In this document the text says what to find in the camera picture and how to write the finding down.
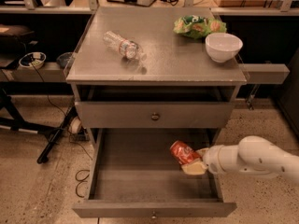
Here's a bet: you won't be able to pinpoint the grey metal drawer cabinet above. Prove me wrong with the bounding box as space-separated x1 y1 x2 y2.
66 7 246 145

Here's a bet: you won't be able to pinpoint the open grey middle drawer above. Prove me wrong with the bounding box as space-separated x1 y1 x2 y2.
73 128 236 218

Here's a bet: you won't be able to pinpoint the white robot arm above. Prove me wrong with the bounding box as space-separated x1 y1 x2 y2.
181 136 299 184

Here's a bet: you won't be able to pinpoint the closed grey top drawer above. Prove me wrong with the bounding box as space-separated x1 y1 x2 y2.
75 101 234 128

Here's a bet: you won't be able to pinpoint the white bowl on shelf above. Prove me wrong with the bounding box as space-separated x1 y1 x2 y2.
19 51 47 70

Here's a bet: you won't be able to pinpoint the white ceramic bowl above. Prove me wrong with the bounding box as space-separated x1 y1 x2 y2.
205 33 243 63

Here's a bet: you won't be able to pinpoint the black bag on shelf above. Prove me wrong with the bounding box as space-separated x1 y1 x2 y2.
0 24 36 68

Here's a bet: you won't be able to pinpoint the dark bowl on shelf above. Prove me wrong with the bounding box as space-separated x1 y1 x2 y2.
56 52 73 68

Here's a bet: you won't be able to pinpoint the grey metal shelf rack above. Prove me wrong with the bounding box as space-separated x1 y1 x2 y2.
0 0 299 86

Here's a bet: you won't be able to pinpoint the green chip bag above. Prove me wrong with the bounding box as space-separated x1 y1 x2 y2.
173 15 227 39

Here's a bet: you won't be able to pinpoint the red coke can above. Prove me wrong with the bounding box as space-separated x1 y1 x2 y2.
170 140 201 165

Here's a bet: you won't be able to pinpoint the black stand legs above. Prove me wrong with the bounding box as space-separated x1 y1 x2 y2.
0 89 77 164

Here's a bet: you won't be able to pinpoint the black cable on floor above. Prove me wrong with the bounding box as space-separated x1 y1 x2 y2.
29 61 94 199

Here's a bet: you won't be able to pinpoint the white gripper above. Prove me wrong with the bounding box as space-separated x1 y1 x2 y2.
181 146 224 175

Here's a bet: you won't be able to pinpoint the clear plastic water bottle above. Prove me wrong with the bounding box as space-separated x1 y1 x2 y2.
103 31 147 61

